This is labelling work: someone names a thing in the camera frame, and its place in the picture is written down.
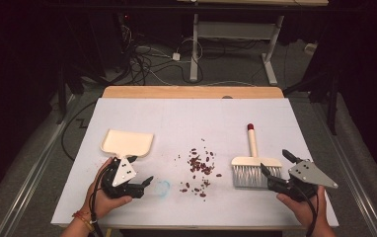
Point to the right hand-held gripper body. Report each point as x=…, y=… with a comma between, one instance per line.
x=308, y=174

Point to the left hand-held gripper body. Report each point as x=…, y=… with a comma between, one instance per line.
x=124, y=174

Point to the cream hand brush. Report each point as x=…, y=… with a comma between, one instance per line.
x=252, y=164

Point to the cream plastic dustpan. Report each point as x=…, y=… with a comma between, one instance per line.
x=127, y=143

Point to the person's left hand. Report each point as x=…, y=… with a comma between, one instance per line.
x=106, y=204

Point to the person's right hand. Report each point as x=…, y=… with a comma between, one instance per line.
x=305, y=212

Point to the pile of red beans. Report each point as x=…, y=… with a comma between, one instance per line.
x=201, y=166

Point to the black metal stand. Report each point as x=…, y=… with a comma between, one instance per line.
x=64, y=85
x=333, y=98

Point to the white floor box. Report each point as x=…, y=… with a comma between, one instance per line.
x=310, y=48

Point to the white power adapter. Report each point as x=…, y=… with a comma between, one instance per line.
x=176, y=56

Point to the metal floor rail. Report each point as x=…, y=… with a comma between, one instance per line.
x=35, y=171
x=351, y=171

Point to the white desk frame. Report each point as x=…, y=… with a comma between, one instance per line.
x=236, y=29

